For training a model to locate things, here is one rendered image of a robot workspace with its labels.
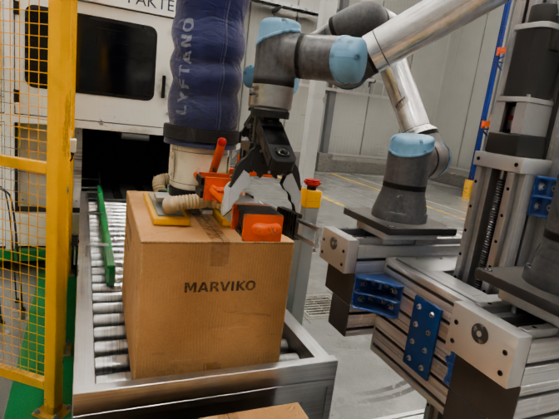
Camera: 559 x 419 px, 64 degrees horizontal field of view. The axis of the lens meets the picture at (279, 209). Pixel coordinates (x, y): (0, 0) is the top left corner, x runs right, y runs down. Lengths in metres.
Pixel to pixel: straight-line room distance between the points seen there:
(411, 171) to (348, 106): 10.27
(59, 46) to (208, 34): 0.62
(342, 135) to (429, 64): 3.06
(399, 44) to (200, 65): 0.60
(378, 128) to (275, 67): 11.24
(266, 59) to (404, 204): 0.60
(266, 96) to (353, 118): 10.78
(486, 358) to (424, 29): 0.57
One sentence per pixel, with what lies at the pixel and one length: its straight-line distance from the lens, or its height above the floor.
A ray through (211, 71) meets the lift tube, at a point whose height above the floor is 1.37.
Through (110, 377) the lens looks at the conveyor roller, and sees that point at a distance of 1.35.
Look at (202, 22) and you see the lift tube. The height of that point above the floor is 1.49.
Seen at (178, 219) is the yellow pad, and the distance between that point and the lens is 1.26.
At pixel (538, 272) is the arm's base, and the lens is 0.92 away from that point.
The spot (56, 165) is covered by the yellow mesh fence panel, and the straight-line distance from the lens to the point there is 1.77.
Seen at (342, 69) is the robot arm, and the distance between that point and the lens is 0.78.
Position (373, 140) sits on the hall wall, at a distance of 11.97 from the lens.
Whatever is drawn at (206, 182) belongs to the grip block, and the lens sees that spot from 1.12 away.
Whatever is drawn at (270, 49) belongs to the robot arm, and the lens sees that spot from 0.81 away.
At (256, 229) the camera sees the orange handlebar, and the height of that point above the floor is 1.08.
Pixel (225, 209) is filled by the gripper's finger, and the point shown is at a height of 1.10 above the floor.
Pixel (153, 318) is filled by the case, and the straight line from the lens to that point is 1.20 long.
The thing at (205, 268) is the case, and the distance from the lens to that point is 1.17.
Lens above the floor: 1.28
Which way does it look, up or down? 12 degrees down
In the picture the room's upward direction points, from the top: 7 degrees clockwise
